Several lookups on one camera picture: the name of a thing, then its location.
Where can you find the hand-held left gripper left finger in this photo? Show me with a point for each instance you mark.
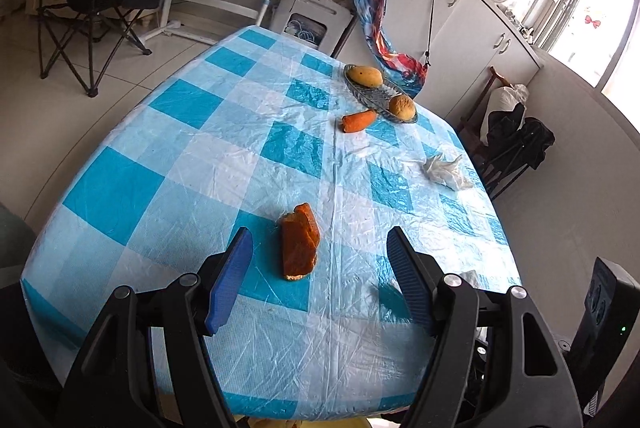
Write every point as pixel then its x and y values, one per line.
pixel 227 288

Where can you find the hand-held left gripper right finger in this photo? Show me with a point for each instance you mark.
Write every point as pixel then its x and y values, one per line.
pixel 415 288

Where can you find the orange peel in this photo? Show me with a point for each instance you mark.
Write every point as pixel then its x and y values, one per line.
pixel 299 240

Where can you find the white crumpled tissue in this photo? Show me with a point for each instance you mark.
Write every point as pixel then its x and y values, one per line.
pixel 445 171

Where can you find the orange carrot piece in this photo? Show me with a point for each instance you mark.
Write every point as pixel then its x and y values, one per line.
pixel 357 121

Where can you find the round yellow mango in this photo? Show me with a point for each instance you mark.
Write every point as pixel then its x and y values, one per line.
pixel 402 107

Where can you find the black folded chair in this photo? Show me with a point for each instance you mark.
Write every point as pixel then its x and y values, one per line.
pixel 525 138

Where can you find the white plastic sack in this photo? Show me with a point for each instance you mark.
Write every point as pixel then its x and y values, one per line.
pixel 505 98

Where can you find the wooden chair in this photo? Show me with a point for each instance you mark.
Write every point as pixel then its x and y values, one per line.
pixel 487 88

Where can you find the long yellow mango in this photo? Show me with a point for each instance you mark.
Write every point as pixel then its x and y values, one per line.
pixel 365 76

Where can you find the colourful printed kite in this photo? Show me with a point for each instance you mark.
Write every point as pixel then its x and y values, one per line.
pixel 395 58

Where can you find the white cabinet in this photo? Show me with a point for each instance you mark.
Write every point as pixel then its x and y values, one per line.
pixel 465 38

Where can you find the window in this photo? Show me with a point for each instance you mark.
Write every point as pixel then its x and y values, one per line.
pixel 600 48

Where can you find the white plastic stool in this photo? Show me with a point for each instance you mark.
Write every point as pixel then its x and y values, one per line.
pixel 312 13

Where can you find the red bow window sticker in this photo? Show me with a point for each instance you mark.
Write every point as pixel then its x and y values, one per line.
pixel 594 21

